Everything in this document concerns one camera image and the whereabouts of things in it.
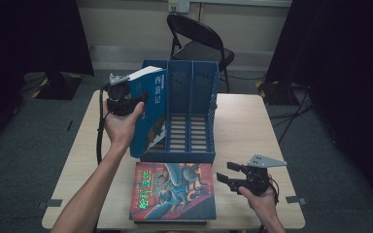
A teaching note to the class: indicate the black stand base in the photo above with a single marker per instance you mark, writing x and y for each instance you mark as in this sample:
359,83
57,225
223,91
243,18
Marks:
278,93
58,87

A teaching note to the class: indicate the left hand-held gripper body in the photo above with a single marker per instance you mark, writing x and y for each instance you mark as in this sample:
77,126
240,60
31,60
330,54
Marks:
118,97

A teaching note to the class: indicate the grey tape strip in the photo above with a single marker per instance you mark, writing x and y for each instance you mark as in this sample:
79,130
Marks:
294,200
53,203

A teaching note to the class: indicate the black curtain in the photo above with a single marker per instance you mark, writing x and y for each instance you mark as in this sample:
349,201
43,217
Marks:
353,48
29,32

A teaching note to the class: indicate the blue plastic file rack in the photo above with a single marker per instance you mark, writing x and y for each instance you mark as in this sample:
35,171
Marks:
189,97

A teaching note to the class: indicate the black folding chair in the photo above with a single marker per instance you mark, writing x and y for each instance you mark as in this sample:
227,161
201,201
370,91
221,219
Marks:
200,48

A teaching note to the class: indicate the white wall socket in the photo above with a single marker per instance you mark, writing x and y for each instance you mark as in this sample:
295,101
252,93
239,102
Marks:
178,6

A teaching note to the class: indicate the person's right hand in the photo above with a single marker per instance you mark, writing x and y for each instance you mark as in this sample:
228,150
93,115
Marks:
262,205

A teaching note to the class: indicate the person's left hand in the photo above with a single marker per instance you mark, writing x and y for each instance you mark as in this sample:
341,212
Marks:
121,129

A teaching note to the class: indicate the small black floor item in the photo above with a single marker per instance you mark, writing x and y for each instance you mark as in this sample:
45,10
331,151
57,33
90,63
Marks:
69,125

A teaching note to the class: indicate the colourful illustrated book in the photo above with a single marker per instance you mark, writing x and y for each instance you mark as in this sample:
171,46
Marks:
175,191

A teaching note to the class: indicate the blue paperback book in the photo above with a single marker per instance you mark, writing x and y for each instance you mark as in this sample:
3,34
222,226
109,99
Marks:
153,106

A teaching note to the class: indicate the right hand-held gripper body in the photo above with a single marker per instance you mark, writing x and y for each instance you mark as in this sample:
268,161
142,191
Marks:
255,178

